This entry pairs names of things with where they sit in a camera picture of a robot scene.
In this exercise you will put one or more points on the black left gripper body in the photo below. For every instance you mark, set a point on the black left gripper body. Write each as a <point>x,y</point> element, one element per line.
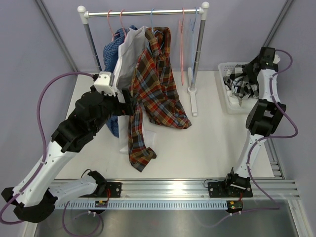
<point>112,106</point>

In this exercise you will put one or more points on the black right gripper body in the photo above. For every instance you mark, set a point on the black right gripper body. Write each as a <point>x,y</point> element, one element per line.
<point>248,67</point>

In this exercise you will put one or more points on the black white checked shirt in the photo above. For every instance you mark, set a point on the black white checked shirt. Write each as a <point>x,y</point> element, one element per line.
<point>239,84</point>

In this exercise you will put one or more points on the blue plastic hanger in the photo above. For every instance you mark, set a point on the blue plastic hanger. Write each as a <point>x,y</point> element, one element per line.
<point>192,24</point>

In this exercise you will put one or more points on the white linen shirt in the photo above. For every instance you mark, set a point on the white linen shirt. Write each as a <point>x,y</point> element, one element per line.
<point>234,100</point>

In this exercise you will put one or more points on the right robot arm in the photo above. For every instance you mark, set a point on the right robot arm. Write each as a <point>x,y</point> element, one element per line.
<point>261,122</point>

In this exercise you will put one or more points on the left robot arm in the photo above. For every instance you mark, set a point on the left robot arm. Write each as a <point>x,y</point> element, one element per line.
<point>34,198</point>

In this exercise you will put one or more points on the red brown plaid shirt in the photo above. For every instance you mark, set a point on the red brown plaid shirt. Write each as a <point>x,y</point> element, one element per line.
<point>154,87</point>

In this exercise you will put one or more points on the blue checked shirt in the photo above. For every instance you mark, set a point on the blue checked shirt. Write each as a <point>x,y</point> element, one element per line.
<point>110,58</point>

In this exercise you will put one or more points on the white hanging shirt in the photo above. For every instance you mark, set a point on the white hanging shirt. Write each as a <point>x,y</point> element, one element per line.
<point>128,55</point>

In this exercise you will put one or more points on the blue hanger on rack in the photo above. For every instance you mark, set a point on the blue hanger on rack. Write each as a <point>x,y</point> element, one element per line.
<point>165,43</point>

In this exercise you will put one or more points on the white plastic basket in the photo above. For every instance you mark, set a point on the white plastic basket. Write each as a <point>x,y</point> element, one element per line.
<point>247,103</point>

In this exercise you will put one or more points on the metal clothes rack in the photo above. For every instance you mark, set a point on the metal clothes rack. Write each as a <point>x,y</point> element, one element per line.
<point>202,11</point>

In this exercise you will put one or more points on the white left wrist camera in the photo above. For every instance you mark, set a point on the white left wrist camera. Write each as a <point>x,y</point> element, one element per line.
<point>104,83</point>

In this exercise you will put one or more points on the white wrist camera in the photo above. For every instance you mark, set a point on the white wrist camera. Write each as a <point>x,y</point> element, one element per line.
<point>276,61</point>
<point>104,83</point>

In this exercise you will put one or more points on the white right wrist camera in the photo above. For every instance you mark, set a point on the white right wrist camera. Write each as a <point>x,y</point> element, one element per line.
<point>276,61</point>

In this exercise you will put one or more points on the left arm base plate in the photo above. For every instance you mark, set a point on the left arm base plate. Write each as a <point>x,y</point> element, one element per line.
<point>113,189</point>

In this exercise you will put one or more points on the aluminium mounting rail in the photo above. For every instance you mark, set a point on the aluminium mounting rail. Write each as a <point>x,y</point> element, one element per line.
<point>191,189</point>

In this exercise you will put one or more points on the white slotted cable duct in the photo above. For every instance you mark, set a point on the white slotted cable duct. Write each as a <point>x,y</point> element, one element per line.
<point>145,205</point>

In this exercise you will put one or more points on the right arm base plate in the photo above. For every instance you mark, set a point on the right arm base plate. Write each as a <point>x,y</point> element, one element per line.
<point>217,191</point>

